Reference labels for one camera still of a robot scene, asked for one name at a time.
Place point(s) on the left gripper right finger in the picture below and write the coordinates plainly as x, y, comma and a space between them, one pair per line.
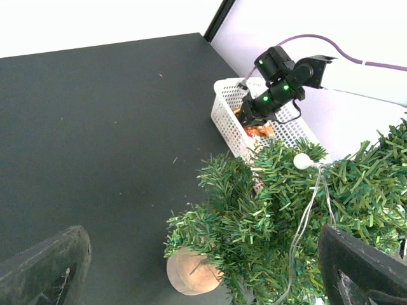
356, 273

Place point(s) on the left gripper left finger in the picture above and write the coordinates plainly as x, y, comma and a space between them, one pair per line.
51, 272

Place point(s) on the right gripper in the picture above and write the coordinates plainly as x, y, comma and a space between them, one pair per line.
248, 117

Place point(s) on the white plastic basket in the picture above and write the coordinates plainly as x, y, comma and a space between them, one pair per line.
229, 98

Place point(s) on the small green christmas tree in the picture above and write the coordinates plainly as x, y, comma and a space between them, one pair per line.
261, 224

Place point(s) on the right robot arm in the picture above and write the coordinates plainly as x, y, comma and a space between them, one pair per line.
286, 81

